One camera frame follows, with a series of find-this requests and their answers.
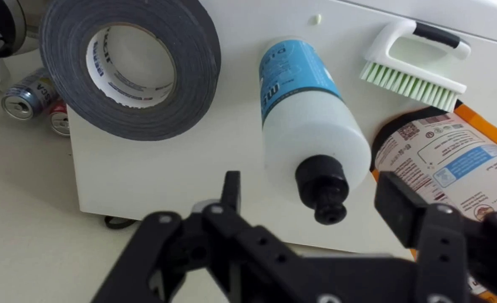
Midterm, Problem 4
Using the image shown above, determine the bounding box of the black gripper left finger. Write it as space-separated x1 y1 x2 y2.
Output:
91 169 316 303

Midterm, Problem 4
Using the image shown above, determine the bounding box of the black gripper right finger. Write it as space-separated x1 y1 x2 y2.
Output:
372 169 497 303

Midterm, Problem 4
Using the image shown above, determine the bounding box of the white bottle with blue label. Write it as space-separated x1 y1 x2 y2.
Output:
257 36 372 226

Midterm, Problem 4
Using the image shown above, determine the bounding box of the white microwave oven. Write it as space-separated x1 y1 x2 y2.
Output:
65 0 497 260

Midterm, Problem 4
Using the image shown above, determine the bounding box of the amber bottle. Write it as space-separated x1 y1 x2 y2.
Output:
369 102 497 303

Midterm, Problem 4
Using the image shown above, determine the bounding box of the white scrub brush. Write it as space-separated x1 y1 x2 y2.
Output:
358 18 473 112

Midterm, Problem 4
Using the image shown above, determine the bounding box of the red and white drink can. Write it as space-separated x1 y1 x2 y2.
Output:
47 99 72 139

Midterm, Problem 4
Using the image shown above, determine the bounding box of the silver blue drink can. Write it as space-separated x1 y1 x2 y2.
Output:
0 70 59 122

